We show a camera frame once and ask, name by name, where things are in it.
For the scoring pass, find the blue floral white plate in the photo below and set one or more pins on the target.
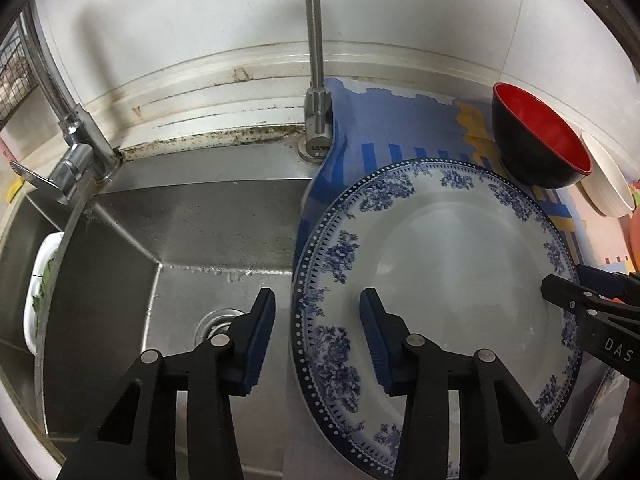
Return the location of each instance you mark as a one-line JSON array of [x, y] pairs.
[[450, 240]]

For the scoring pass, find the white dish with greens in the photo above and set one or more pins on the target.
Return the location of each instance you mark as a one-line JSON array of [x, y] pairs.
[[35, 320]]

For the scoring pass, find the red and black bowl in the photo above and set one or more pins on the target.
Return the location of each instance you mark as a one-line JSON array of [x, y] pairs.
[[530, 160]]

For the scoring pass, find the chrome lever faucet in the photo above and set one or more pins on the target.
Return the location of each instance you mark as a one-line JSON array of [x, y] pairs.
[[80, 160]]

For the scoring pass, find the colourful printed mat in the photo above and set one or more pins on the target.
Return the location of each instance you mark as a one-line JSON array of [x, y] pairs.
[[360, 125]]

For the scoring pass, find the orange plastic item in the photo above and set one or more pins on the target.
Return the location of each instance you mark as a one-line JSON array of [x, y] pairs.
[[635, 235]]

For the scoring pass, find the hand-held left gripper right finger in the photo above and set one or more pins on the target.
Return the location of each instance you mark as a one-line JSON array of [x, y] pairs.
[[372, 340]]

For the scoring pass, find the stainless steel sink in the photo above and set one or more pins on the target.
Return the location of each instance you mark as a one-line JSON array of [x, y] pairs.
[[150, 235]]

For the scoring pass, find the white ceramic bowl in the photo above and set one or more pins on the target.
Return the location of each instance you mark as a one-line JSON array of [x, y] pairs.
[[607, 180]]

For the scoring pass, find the straight steel tap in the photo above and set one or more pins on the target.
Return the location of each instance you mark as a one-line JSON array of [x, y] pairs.
[[315, 35]]

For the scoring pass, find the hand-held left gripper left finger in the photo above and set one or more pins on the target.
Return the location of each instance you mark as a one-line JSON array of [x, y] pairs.
[[260, 340]]

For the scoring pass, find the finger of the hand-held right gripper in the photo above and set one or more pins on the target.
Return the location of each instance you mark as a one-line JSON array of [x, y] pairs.
[[565, 292], [605, 282]]

